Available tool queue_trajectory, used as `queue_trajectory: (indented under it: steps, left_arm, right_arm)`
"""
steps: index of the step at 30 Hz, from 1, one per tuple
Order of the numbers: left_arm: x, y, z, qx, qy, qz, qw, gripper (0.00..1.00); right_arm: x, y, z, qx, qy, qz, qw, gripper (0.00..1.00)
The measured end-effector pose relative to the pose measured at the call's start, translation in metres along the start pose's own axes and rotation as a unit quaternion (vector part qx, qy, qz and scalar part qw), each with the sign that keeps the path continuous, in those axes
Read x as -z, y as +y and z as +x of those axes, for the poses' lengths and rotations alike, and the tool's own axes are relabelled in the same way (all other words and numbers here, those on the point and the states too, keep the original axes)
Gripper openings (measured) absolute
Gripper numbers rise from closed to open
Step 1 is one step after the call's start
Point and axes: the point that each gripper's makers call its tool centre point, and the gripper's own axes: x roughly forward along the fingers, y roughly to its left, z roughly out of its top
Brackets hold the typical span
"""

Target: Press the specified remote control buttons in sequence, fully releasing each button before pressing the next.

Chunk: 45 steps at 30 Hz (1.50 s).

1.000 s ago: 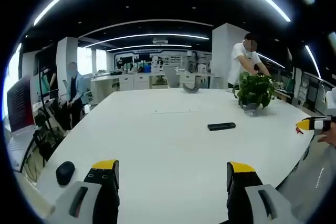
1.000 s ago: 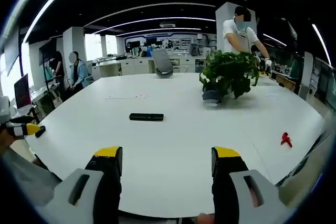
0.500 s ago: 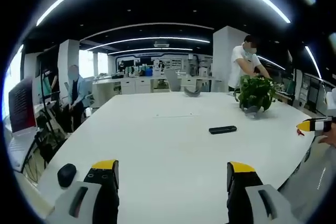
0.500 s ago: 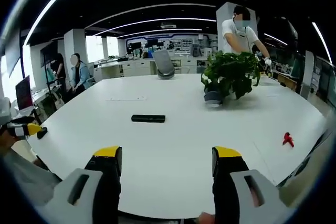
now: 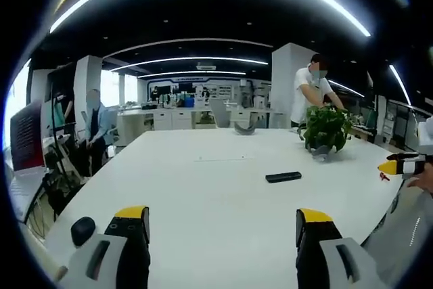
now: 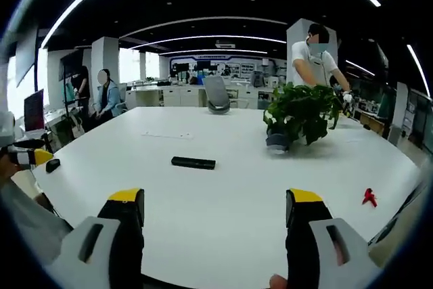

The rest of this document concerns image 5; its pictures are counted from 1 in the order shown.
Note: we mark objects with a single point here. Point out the green potted plant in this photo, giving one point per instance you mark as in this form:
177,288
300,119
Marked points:
326,126

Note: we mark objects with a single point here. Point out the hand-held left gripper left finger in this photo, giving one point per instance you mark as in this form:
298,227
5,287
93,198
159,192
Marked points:
111,255

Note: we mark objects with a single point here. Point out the black metal stand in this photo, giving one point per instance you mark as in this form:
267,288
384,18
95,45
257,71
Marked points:
59,140

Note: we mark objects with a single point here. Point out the blue storage box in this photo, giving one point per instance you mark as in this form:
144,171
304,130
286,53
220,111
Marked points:
187,102

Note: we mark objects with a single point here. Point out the small red object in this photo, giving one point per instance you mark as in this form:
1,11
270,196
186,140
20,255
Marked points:
384,177

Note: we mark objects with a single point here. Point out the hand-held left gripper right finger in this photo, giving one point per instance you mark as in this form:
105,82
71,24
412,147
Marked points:
324,251

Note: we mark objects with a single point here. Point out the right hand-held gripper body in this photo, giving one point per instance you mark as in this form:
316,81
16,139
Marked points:
427,140

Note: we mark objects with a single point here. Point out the grey plant pot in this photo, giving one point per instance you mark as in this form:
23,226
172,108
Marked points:
321,153

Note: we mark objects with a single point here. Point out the black remote control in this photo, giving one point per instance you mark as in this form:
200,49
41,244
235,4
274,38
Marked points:
283,177

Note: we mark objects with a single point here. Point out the dark red display board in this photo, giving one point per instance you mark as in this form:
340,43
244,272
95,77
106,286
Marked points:
26,136

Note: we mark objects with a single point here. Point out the grey office chair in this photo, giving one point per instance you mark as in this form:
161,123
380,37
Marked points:
220,113

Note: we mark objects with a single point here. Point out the white office desk row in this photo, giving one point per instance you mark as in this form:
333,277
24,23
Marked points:
162,118

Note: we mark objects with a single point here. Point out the black computer mouse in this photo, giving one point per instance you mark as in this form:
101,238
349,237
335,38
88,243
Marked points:
82,229

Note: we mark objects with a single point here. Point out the grey curved headrest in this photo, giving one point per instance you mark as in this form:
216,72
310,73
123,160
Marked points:
244,129

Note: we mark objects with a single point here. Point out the person's right hand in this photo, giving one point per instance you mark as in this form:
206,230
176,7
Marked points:
422,180

